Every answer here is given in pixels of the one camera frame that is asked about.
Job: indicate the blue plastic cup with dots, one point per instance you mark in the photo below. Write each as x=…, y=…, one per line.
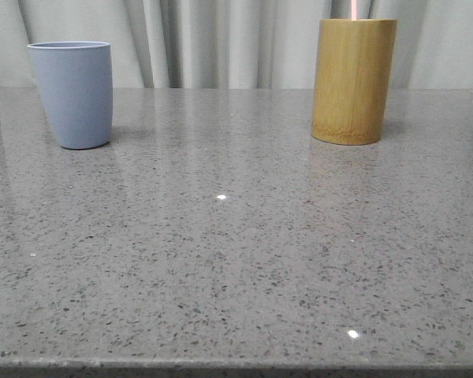
x=75, y=84

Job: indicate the pink chopstick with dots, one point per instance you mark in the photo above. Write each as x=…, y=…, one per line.
x=354, y=9

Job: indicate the grey-white curtain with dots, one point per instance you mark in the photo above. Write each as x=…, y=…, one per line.
x=236, y=44

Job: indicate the bamboo cylindrical holder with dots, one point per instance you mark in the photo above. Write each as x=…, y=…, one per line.
x=352, y=79

